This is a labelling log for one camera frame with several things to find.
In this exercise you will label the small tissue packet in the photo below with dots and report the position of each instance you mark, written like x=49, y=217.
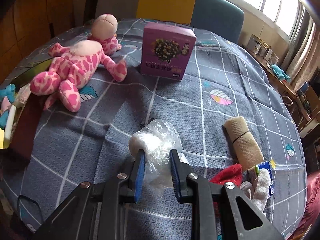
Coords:
x=262, y=175

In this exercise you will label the white foam block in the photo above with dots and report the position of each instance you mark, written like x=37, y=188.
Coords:
x=9, y=125

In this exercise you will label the grey yellow blue headboard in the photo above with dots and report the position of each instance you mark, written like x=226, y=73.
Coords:
x=218, y=16

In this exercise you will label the blue plush dog toy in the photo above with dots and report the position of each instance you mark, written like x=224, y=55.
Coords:
x=7, y=97

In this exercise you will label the red fleece cloth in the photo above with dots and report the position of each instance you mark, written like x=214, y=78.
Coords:
x=232, y=174

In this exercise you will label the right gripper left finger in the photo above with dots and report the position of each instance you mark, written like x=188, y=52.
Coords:
x=137, y=176

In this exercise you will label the wooden side table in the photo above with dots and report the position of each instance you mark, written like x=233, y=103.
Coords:
x=304, y=108

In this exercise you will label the pink spotted plush giraffe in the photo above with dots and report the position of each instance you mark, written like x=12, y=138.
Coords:
x=72, y=67

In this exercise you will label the clear plastic bag roll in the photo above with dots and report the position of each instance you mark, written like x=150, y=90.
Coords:
x=157, y=139

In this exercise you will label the rolled beige cloth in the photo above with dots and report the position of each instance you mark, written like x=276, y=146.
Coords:
x=246, y=147

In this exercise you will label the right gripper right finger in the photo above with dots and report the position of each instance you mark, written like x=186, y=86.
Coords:
x=179, y=173

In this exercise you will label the purple cardboard box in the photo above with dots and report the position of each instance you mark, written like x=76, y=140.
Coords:
x=166, y=50

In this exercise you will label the teal cloth on table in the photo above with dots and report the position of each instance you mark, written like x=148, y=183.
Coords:
x=279, y=73

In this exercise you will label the grey knit glove blue cuff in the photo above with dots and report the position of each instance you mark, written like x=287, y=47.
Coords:
x=257, y=195

